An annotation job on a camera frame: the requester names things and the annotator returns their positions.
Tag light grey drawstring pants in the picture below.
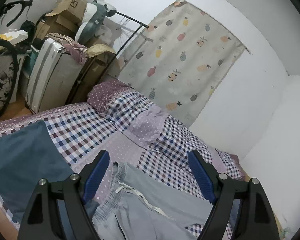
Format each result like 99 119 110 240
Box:
92 162 212 239

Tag black clothes rack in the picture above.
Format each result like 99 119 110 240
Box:
65 11 154 106

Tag checkered purple bed sheet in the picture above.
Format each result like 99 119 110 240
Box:
0 102 243 240

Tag rolled checkered purple quilt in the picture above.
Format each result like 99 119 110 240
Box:
88 79 212 168

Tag silver grey suitcase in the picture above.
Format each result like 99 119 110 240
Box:
25 38 83 114

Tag brown cardboard box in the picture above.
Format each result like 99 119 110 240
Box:
72 44 115 103

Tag white paint-stained cabinet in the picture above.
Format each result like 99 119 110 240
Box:
0 50 14 109

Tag pink crumpled cloth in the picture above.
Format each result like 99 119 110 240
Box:
45 33 87 66

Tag pineapple print curtain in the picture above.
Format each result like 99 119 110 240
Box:
115 0 245 126

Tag grey white plush toy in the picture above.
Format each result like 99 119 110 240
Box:
75 0 117 45

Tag top cardboard box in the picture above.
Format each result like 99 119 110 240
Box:
45 0 88 24

